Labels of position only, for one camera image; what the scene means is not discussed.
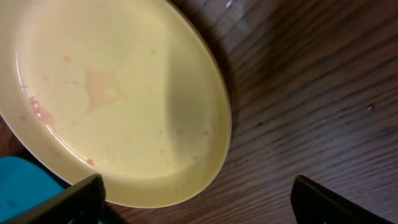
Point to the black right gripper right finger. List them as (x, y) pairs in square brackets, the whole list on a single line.
[(313, 203)]

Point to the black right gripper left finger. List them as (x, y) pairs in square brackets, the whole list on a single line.
[(82, 202)]

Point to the yellow plate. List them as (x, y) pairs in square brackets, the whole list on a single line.
[(127, 89)]

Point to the blue plastic tray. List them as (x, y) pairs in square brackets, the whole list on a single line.
[(23, 186)]

